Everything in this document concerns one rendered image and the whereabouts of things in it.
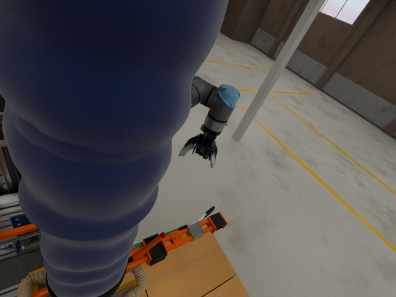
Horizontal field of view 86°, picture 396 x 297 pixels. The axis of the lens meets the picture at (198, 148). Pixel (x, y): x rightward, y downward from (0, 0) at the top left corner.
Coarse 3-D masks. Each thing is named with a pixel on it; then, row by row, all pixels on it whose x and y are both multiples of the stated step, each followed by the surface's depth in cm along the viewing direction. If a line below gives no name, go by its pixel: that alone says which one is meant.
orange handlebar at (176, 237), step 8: (32, 224) 79; (200, 224) 104; (0, 232) 74; (8, 232) 75; (16, 232) 76; (24, 232) 77; (176, 232) 96; (184, 232) 99; (168, 240) 94; (176, 240) 93; (184, 240) 95; (168, 248) 90; (144, 256) 85; (128, 264) 80; (136, 264) 82; (40, 296) 66
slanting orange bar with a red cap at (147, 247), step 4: (160, 236) 82; (164, 236) 82; (152, 240) 83; (156, 240) 82; (160, 240) 82; (148, 244) 83; (152, 244) 82; (156, 244) 83; (144, 248) 83; (148, 248) 82; (140, 252) 83; (144, 252) 83; (136, 256) 83; (140, 256) 83
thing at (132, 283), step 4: (132, 280) 87; (128, 284) 86; (132, 284) 86; (136, 284) 87; (120, 288) 84; (124, 288) 84; (128, 288) 84; (116, 292) 82; (120, 292) 83; (124, 292) 83; (112, 296) 81; (116, 296) 81; (120, 296) 82; (140, 296) 84
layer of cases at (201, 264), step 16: (208, 240) 157; (176, 256) 140; (192, 256) 144; (208, 256) 148; (224, 256) 152; (128, 272) 124; (144, 272) 127; (160, 272) 130; (176, 272) 133; (192, 272) 136; (208, 272) 140; (224, 272) 144; (160, 288) 124; (176, 288) 127; (192, 288) 130; (208, 288) 133; (224, 288) 136; (240, 288) 140
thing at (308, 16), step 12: (312, 0) 253; (324, 0) 250; (312, 12) 255; (300, 24) 267; (300, 36) 273; (288, 48) 283; (276, 60) 298; (288, 60) 295; (276, 72) 301; (264, 84) 319; (264, 96) 327; (252, 108) 341; (240, 132) 367
